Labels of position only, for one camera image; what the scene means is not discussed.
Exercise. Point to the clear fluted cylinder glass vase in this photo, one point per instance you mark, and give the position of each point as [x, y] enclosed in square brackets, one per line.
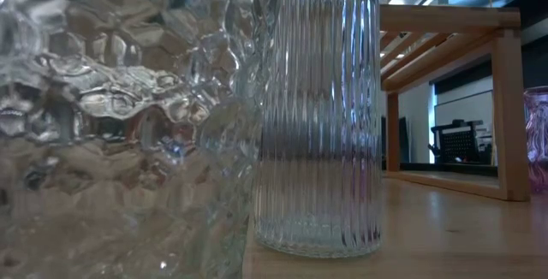
[325, 142]

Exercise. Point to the large clear hammered glass vase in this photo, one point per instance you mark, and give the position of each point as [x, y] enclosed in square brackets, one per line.
[107, 120]

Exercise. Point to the pink ribbed narrow-neck vase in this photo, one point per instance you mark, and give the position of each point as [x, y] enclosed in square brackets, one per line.
[538, 142]

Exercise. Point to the wooden slatted shelf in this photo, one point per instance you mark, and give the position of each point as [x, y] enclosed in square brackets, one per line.
[509, 120]

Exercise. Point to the black perforated metal cart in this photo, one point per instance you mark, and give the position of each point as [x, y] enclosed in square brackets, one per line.
[460, 146]

